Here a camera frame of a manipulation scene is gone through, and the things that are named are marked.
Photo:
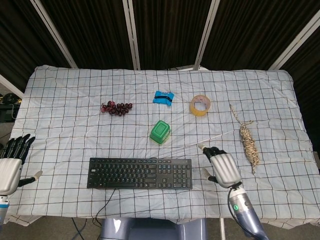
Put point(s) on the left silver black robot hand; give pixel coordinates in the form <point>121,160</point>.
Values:
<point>8,172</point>

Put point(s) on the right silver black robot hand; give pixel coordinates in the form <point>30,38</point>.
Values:
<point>225,170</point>

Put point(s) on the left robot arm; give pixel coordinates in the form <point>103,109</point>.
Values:
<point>3,210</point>

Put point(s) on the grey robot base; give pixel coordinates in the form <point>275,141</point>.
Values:
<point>152,228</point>

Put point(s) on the black computer keyboard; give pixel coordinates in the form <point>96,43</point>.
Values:
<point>140,173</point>

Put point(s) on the white table leg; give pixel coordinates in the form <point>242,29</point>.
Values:
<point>222,228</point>

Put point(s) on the black equipment with yellow parts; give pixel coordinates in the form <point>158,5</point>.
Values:
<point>7,105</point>

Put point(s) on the yellow adhesive tape roll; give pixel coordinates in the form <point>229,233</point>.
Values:
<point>200,105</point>

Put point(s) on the checked light blue tablecloth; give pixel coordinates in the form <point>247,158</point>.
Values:
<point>75,140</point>

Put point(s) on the green plastic box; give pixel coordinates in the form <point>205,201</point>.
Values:
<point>160,132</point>

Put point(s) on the blue snack packet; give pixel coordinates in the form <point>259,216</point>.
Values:
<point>163,97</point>

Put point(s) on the bunch of dark red grapes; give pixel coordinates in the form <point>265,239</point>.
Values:
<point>116,108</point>

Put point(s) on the white folding screen frame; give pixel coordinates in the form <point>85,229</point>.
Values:
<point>132,35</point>

